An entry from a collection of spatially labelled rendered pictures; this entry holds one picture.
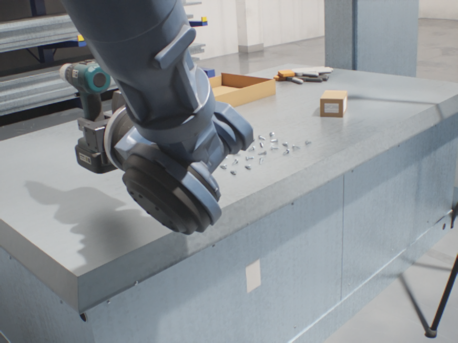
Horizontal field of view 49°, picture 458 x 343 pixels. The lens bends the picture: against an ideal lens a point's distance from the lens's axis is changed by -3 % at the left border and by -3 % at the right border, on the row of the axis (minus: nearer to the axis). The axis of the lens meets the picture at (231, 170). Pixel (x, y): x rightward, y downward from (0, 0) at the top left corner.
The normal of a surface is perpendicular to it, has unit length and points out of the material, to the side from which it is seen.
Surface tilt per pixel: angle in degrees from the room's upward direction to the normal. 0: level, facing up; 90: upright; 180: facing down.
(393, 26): 90
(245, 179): 0
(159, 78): 141
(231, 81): 90
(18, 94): 90
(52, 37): 90
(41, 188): 0
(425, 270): 0
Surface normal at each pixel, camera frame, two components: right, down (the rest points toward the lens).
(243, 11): -0.75, 0.29
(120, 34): 0.04, 0.85
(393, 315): -0.07, -0.93
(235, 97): 0.70, 0.22
